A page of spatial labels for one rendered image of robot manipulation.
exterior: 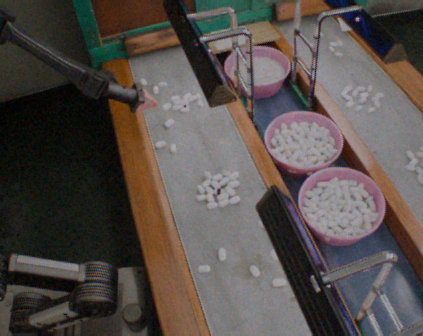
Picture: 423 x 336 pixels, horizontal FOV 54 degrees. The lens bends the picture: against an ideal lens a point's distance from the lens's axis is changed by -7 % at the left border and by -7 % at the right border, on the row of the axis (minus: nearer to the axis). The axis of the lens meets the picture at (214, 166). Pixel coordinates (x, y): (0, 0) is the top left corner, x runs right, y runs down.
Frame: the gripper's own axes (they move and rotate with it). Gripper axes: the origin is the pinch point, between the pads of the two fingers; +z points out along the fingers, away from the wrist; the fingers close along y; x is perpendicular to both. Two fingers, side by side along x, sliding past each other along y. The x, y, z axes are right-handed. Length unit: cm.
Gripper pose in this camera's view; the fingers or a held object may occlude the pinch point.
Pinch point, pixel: (155, 104)
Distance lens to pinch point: 157.9
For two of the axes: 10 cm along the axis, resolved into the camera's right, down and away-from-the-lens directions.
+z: 7.9, 2.1, 5.8
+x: -5.4, 6.7, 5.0
